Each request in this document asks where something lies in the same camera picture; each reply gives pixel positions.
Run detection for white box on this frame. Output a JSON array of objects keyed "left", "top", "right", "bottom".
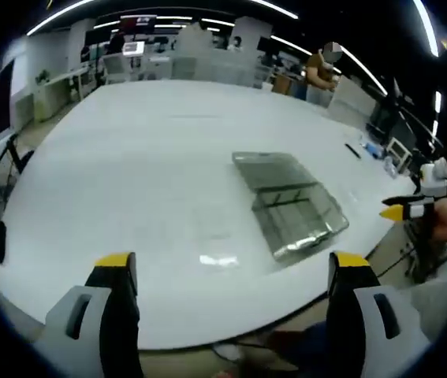
[{"left": 327, "top": 74, "right": 378, "bottom": 128}]

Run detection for white desk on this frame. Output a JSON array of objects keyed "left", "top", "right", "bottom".
[{"left": 32, "top": 67, "right": 91, "bottom": 121}]

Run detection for red display screen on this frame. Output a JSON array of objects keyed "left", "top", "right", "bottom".
[{"left": 119, "top": 15, "right": 157, "bottom": 35}]

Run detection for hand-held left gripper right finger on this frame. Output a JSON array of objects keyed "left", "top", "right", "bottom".
[{"left": 326, "top": 250, "right": 432, "bottom": 378}]

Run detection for transparent dual guide fixture box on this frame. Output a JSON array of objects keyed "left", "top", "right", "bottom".
[{"left": 231, "top": 150, "right": 350, "bottom": 264}]

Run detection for ceiling light strips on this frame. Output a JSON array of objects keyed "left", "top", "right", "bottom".
[{"left": 25, "top": 0, "right": 443, "bottom": 139}]

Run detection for black cable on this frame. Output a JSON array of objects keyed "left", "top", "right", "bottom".
[{"left": 375, "top": 243, "right": 420, "bottom": 281}]

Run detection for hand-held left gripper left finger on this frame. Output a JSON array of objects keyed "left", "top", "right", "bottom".
[{"left": 35, "top": 250, "right": 145, "bottom": 378}]

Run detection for person's blue jeans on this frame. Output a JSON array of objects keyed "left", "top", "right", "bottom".
[{"left": 273, "top": 321, "right": 330, "bottom": 378}]

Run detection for brown cabinet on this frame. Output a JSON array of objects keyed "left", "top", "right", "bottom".
[{"left": 272, "top": 74, "right": 292, "bottom": 95}]

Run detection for stack of translucent storage bins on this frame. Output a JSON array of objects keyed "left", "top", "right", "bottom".
[{"left": 170, "top": 23, "right": 256, "bottom": 87}]

